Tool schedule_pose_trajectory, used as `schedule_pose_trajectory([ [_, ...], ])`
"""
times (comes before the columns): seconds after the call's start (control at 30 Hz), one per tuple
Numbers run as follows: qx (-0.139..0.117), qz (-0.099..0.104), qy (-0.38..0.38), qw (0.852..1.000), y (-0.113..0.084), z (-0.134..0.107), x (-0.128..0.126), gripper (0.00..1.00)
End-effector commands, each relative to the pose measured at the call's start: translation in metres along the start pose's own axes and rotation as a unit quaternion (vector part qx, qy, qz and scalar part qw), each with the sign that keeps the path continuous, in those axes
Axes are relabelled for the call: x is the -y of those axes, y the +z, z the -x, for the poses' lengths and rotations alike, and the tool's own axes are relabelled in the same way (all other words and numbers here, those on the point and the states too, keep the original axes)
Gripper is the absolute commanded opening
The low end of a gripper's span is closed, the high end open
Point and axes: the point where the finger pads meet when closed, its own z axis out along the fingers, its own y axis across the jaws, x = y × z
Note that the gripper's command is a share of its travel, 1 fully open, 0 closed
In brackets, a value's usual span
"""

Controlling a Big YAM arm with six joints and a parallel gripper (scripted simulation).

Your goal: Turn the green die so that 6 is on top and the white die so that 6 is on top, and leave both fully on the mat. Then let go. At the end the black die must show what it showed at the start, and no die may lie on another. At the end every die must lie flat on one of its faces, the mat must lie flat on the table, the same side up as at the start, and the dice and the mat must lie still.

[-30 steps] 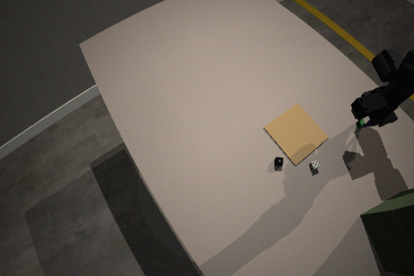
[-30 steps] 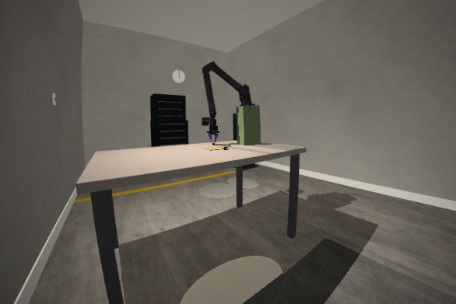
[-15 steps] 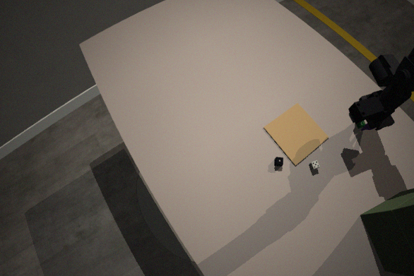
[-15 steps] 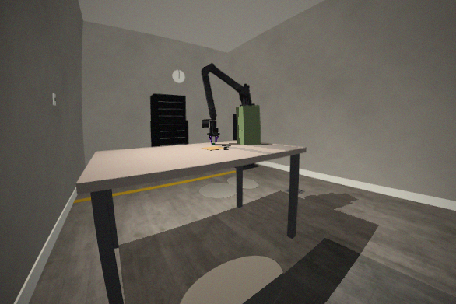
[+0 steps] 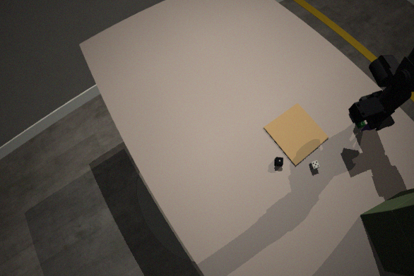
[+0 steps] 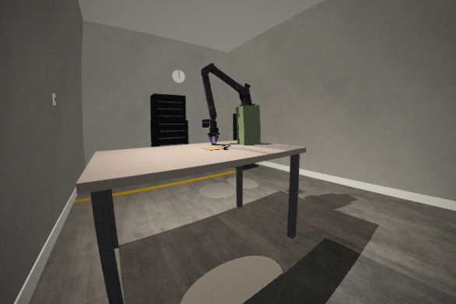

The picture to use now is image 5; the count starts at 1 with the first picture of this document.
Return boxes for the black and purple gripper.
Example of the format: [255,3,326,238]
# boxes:
[359,93,396,131]

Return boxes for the black die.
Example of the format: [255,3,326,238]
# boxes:
[274,157,283,167]

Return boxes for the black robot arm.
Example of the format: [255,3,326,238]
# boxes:
[348,48,414,125]

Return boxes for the tan mat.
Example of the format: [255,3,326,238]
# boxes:
[264,103,328,166]

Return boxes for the green die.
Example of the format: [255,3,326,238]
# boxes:
[357,121,366,128]

